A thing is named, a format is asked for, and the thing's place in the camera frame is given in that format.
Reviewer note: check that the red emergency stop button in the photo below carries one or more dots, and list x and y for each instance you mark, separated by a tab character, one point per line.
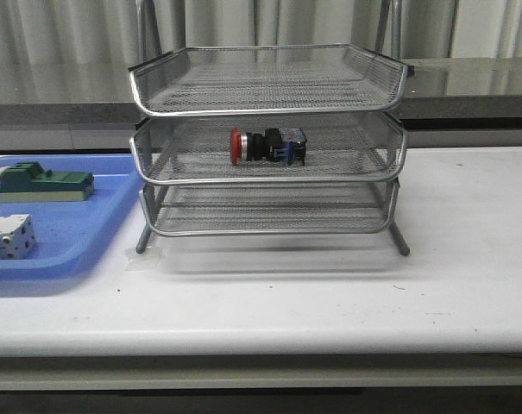
285	145

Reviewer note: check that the silver mesh tray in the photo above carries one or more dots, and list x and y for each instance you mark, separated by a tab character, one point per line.
232	81
337	207
346	146

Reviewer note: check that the silver mesh bottom tray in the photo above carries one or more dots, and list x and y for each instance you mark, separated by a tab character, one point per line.
337	207

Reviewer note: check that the silver mesh top tray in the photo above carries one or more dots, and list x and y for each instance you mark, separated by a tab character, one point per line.
232	81

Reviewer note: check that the blue plastic tray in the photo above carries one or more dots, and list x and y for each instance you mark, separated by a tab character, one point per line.
71	236

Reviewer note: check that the green terminal block component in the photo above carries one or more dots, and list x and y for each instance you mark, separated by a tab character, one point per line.
28	181

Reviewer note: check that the white electrical block component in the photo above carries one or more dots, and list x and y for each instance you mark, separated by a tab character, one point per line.
17	236

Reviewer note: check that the grey metal rack frame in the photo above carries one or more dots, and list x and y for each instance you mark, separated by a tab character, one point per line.
398	238

